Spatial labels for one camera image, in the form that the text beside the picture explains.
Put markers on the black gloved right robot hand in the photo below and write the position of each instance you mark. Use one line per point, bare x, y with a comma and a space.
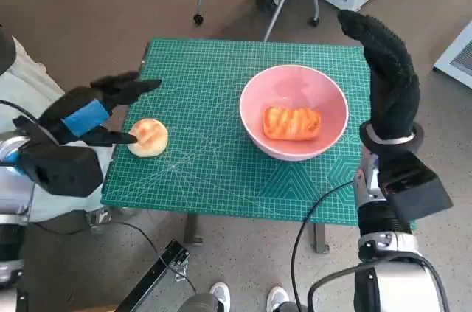
396, 94

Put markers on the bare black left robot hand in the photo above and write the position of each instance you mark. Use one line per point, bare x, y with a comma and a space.
77, 109

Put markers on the round toy bread bun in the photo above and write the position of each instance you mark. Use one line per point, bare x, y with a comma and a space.
147, 138

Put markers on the pink bowl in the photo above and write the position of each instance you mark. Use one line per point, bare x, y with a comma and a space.
287, 87

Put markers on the long orange toy bread loaf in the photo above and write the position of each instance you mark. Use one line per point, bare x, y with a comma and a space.
291, 124

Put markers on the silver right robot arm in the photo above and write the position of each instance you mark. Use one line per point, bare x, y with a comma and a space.
398, 282

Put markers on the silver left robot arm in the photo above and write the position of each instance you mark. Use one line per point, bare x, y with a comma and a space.
9, 151

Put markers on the green cutting mat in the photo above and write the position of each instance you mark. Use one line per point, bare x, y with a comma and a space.
206, 105

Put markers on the grey metal table leg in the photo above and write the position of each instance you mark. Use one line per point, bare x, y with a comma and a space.
191, 231
319, 239

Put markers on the black flat panel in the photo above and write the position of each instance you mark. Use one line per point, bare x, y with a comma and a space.
155, 275

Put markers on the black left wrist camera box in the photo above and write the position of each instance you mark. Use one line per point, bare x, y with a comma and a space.
62, 172

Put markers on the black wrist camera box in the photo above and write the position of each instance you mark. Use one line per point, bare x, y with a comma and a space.
413, 186
62, 172

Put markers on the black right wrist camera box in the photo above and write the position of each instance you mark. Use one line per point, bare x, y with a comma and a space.
413, 186

